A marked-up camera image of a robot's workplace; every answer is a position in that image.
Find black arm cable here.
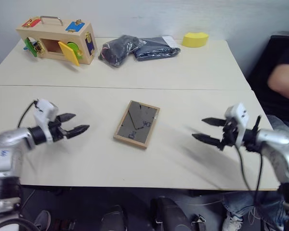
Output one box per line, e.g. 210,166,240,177
235,115,264,208
17,99,39,128

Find black items in plastic bag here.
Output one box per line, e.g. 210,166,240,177
97,34,148,68

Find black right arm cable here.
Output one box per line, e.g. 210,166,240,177
235,115,264,208

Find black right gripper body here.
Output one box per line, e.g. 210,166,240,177
220,118,239,152

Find small dark rounded shape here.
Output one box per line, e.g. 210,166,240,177
101,205,129,231

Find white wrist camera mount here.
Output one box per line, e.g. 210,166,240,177
224,103,251,148
33,98,59,143

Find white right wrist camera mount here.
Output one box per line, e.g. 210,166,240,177
224,103,251,148

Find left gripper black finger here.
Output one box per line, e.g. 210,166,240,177
56,113,77,123
67,124,91,139

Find dark blue cloth in bag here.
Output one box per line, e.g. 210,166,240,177
133,36,182,62

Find grey shoe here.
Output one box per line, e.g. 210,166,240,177
33,210,52,231

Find large dark rounded shape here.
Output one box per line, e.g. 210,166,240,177
150,195,196,231

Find yellow foam block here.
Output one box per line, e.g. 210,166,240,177
182,31,210,49

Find person's black shirt torso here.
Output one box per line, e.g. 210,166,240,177
262,44,289,124

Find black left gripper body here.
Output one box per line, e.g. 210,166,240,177
48,115,72,143

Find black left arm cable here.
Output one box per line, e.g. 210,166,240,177
17,99,39,128

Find wooden picture frame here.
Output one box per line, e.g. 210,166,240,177
113,100,161,150

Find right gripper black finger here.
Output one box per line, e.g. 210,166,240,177
191,133,224,148
201,117,227,127

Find wooden lock box with handle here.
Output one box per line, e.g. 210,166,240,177
15,15,98,67

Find person's white shoe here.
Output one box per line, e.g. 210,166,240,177
222,211,244,231

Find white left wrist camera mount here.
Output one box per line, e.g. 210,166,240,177
33,98,59,143

